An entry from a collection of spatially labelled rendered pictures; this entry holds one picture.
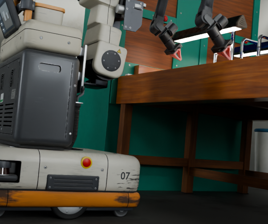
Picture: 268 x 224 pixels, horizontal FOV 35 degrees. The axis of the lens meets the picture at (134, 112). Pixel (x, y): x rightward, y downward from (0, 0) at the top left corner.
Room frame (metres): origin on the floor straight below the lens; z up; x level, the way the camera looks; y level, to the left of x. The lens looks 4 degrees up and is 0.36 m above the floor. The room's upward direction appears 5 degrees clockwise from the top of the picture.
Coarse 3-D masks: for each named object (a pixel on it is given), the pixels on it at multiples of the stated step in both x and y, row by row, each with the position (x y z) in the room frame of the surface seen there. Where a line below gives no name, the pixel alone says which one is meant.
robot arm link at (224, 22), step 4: (204, 16) 2.06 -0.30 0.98; (208, 16) 2.07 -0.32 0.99; (216, 16) 2.11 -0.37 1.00; (220, 16) 2.12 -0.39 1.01; (224, 16) 2.12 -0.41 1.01; (208, 20) 2.06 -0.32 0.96; (212, 20) 2.07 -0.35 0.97; (216, 20) 2.11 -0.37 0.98; (220, 20) 2.11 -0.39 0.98; (224, 20) 2.12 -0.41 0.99; (208, 24) 2.08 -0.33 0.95; (220, 24) 2.10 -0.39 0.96; (224, 24) 2.12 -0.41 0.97; (200, 28) 2.13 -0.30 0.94; (204, 28) 2.11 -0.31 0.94; (220, 28) 2.12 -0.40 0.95
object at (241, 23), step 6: (228, 18) 2.47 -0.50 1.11; (234, 18) 2.42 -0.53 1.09; (240, 18) 2.38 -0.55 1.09; (228, 24) 2.43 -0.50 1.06; (234, 24) 2.39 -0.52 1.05; (240, 24) 2.38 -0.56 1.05; (246, 24) 2.40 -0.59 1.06; (186, 30) 2.79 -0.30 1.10; (192, 30) 2.72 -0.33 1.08; (198, 30) 2.66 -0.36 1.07; (204, 30) 2.60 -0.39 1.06; (174, 36) 2.86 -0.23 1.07; (180, 36) 2.80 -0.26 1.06; (186, 36) 2.74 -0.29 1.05; (192, 36) 2.70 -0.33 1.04
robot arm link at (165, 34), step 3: (165, 30) 2.48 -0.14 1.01; (168, 30) 2.48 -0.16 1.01; (162, 33) 2.46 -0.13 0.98; (165, 33) 2.45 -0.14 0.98; (168, 33) 2.50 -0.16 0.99; (159, 36) 2.47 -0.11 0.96; (162, 36) 2.46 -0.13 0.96; (165, 36) 2.46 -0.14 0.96; (168, 36) 2.47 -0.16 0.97; (162, 39) 2.47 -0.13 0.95; (165, 39) 2.47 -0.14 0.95; (168, 39) 2.47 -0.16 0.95; (162, 42) 2.50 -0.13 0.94; (165, 42) 2.48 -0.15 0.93
